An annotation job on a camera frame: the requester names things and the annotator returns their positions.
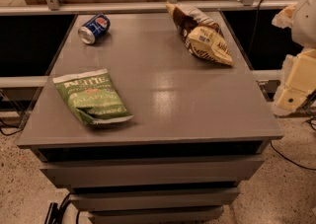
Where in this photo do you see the green jalapeno chip bag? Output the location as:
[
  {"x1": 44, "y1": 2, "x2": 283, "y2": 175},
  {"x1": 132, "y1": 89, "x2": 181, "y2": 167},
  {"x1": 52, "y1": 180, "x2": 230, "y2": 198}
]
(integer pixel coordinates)
[{"x1": 52, "y1": 69, "x2": 132, "y2": 125}]

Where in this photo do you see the grey drawer cabinet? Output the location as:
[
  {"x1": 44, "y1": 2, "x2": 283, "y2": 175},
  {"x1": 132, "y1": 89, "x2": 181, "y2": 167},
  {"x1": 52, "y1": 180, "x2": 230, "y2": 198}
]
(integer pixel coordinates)
[{"x1": 18, "y1": 13, "x2": 282, "y2": 224}]

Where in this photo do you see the blue pepsi can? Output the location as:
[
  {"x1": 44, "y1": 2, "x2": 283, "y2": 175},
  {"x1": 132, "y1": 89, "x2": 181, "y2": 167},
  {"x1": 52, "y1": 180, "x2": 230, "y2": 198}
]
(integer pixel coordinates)
[{"x1": 78, "y1": 14, "x2": 111, "y2": 44}]

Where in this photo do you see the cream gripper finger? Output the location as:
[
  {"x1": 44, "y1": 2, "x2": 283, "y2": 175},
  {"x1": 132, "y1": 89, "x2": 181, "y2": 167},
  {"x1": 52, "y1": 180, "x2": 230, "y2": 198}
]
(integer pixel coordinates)
[{"x1": 272, "y1": 4, "x2": 296, "y2": 29}]

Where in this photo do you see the black floor cable right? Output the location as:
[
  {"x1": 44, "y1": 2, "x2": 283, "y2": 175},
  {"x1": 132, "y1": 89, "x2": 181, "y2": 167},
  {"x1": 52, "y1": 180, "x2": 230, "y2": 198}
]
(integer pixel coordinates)
[{"x1": 270, "y1": 140, "x2": 316, "y2": 172}]

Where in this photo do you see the black floor cable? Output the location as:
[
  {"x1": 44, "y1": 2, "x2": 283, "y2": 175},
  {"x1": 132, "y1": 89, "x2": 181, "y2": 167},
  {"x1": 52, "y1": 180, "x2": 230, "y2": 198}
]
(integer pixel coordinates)
[
  {"x1": 0, "y1": 117, "x2": 24, "y2": 137},
  {"x1": 270, "y1": 140, "x2": 316, "y2": 172}
]

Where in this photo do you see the black floor cable left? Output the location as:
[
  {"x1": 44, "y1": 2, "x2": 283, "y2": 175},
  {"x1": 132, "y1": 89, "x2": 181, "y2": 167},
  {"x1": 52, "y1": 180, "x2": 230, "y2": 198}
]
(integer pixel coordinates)
[{"x1": 0, "y1": 117, "x2": 24, "y2": 137}]

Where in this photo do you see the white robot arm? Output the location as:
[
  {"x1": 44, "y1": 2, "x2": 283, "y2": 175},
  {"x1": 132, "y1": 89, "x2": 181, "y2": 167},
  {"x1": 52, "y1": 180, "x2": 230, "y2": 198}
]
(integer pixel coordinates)
[{"x1": 272, "y1": 0, "x2": 316, "y2": 116}]

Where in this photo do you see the brown chip bag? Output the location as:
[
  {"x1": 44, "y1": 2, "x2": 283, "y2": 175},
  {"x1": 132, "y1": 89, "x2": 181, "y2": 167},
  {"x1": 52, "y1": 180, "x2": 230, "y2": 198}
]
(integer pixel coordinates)
[{"x1": 166, "y1": 2, "x2": 234, "y2": 66}]

